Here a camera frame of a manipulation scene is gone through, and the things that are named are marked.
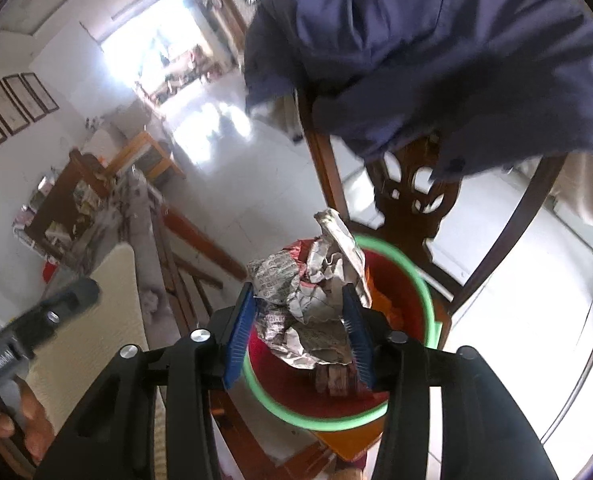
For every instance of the white step ladder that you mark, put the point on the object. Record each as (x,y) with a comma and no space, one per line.
(31,220)

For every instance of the red bag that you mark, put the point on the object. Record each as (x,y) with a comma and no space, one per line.
(50,272)

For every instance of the blue jacket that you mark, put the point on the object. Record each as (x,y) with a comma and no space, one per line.
(426,60)

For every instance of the wooden dining chair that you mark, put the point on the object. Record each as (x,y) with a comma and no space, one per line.
(66,195)

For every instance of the newspaper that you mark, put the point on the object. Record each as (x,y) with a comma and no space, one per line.
(296,305)

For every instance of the person's left hand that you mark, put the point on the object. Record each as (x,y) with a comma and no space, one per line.
(36,420)

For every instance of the beige cloth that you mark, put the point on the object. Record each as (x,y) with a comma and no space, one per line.
(586,190)

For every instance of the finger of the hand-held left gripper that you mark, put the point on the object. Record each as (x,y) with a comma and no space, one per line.
(61,312)

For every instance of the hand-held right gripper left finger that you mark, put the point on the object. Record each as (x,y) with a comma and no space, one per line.
(239,335)

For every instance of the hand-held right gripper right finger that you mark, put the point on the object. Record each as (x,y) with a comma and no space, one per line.
(356,340)

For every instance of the wooden table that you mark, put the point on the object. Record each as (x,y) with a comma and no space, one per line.
(196,240)

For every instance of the carved wooden chair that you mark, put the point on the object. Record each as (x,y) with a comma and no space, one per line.
(411,200)

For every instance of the red bin with green rim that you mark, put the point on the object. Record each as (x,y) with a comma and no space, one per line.
(276,390)

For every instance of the grey patterned table cover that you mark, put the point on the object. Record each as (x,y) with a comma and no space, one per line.
(136,220)

